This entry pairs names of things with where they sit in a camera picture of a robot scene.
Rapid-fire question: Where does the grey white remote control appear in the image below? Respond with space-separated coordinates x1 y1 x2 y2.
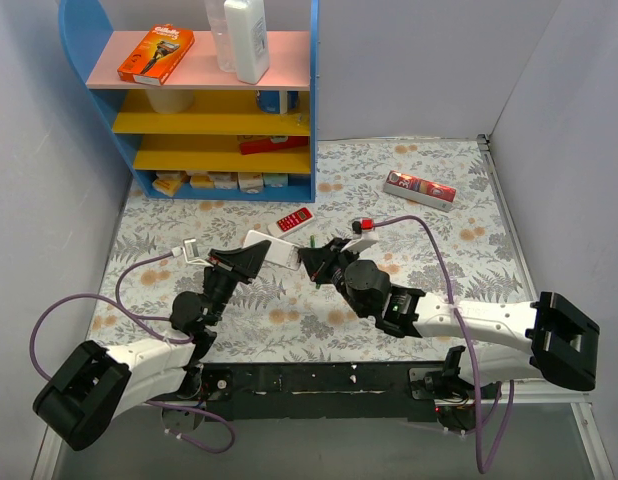
243 230 301 271

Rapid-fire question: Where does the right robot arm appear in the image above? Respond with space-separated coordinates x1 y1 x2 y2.
299 238 600 398

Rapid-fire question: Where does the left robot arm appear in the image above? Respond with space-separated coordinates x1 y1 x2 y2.
32 240 271 451

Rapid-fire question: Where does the red white remote control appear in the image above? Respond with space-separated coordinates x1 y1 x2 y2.
267 207 315 238

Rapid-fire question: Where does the cream small box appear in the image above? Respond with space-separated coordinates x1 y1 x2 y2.
237 172 264 194

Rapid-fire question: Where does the teal small box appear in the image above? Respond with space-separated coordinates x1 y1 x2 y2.
262 173 289 188

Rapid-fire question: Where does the orange white small box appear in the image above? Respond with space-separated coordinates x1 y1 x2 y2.
189 173 215 189

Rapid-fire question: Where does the floral table mat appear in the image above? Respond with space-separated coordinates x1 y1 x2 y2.
101 139 536 363

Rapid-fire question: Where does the yellow small box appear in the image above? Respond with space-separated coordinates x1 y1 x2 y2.
152 171 189 197

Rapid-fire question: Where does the red toothpaste box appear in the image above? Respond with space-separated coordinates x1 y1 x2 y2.
383 170 456 212

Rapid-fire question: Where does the red box on shelf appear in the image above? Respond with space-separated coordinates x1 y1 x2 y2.
237 136 309 155

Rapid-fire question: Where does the blue shelf unit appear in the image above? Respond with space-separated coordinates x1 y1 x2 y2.
58 1 320 203

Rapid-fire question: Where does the blue can on shelf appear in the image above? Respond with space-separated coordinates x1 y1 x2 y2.
256 90 299 114

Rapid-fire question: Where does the white cup on shelf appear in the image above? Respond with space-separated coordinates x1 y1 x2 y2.
146 89 195 114

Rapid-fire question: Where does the orange razor box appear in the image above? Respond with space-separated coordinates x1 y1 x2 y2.
117 24 195 87

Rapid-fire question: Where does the white plastic bottle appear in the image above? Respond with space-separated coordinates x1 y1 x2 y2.
224 0 270 85

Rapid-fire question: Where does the clear plastic bottle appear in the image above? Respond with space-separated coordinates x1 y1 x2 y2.
204 0 235 73

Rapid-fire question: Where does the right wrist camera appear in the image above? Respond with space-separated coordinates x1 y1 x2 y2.
342 218 379 254

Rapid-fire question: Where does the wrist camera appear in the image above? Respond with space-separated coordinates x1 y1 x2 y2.
171 238 208 266
342 218 379 254

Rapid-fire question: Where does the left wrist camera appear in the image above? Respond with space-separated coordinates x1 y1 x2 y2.
171 238 208 266

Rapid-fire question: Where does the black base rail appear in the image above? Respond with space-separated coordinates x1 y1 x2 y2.
161 344 490 434

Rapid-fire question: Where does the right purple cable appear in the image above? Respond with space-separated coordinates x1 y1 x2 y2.
371 214 516 475

